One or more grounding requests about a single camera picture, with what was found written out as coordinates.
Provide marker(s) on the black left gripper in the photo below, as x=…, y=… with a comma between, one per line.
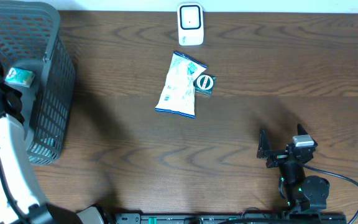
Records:
x=4, y=86

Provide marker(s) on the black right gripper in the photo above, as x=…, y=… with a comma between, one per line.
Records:
x=277, y=156

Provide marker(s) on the teal tissue pack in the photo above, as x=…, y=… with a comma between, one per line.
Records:
x=20, y=77

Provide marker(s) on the dark green round-logo box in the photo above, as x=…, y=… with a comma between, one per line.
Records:
x=204, y=84

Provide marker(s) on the white blue-edged snack bag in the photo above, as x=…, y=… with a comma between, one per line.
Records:
x=178, y=94

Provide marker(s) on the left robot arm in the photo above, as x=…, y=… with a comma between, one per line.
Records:
x=21, y=198

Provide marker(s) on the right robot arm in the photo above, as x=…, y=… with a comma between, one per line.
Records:
x=304, y=194

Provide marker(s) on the white barcode scanner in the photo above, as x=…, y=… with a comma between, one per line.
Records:
x=190, y=24

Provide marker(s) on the grey plastic mesh basket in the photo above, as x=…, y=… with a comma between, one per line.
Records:
x=30, y=40

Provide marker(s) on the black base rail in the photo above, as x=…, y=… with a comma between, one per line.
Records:
x=249, y=217

